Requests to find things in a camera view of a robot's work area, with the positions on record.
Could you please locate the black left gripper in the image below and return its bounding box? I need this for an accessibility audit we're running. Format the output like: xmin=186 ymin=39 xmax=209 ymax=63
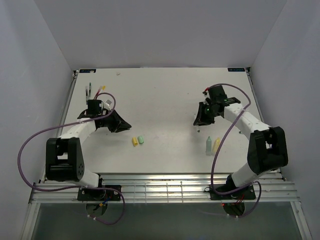
xmin=99 ymin=108 xmax=132 ymax=133

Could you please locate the yellow highlighter cap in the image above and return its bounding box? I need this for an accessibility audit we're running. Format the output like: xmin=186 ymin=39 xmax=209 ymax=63
xmin=131 ymin=137 xmax=139 ymax=147

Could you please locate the green highlighter cap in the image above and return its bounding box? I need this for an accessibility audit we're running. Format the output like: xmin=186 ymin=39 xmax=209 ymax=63
xmin=137 ymin=135 xmax=145 ymax=144

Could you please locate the green highlighter pen body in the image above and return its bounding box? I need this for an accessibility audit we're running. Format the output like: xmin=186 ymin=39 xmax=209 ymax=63
xmin=205 ymin=136 xmax=212 ymax=156

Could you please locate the yellow highlighter pen body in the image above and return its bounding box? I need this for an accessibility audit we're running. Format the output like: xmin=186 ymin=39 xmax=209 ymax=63
xmin=211 ymin=137 xmax=221 ymax=156

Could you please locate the black thin pen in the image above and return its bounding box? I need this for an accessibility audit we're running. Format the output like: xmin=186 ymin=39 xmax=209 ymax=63
xmin=85 ymin=86 xmax=89 ymax=101

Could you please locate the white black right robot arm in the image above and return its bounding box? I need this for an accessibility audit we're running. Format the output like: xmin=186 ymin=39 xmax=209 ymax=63
xmin=193 ymin=97 xmax=289 ymax=199

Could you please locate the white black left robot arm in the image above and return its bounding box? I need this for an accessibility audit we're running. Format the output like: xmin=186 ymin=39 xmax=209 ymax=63
xmin=45 ymin=108 xmax=132 ymax=200

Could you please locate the red yellow thin pen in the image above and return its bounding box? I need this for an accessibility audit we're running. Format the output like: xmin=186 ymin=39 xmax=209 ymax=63
xmin=94 ymin=85 xmax=106 ymax=99

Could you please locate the green capped thin pen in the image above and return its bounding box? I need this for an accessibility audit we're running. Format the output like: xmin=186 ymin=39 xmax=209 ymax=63
xmin=88 ymin=82 xmax=92 ymax=96

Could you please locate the left blue corner label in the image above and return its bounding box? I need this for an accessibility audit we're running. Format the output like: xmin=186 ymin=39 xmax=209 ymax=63
xmin=79 ymin=69 xmax=96 ymax=74

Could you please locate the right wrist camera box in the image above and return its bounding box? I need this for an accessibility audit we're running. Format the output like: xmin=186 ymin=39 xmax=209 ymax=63
xmin=208 ymin=85 xmax=228 ymax=102

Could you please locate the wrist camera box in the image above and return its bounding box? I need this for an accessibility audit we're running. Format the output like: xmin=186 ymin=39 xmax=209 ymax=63
xmin=208 ymin=85 xmax=228 ymax=102
xmin=86 ymin=99 xmax=103 ymax=115

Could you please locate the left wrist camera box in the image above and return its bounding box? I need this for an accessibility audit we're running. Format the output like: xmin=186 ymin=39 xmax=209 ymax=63
xmin=86 ymin=99 xmax=103 ymax=115

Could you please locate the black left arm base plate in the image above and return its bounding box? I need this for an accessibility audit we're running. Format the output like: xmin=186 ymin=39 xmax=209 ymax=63
xmin=77 ymin=185 xmax=122 ymax=202

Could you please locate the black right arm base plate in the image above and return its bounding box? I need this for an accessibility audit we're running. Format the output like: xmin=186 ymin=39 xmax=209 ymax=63
xmin=204 ymin=185 xmax=256 ymax=201

